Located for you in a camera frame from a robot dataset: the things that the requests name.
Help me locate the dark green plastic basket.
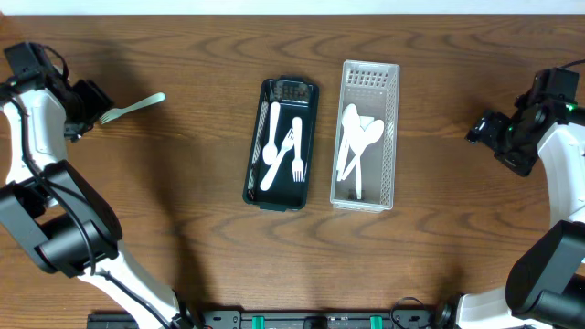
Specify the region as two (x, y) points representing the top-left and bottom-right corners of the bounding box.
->
(241, 75), (321, 213)

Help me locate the white plastic spoon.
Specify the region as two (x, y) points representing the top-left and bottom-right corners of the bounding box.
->
(340, 120), (385, 180)
(356, 116), (375, 200)
(336, 103), (360, 180)

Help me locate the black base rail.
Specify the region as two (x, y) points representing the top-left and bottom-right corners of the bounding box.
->
(86, 296), (463, 329)

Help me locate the white plastic basket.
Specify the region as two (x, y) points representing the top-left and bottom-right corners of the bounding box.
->
(330, 60), (399, 213)

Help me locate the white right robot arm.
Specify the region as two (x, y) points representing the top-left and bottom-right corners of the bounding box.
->
(453, 105), (584, 328)

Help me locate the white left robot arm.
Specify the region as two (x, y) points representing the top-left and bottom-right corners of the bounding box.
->
(1, 78), (201, 328)

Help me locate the pale green plastic fork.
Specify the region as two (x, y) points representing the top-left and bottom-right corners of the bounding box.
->
(100, 92), (166, 124)

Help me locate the white plastic fork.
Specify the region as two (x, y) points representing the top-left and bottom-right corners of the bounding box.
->
(262, 101), (281, 165)
(260, 128), (294, 191)
(292, 117), (304, 183)

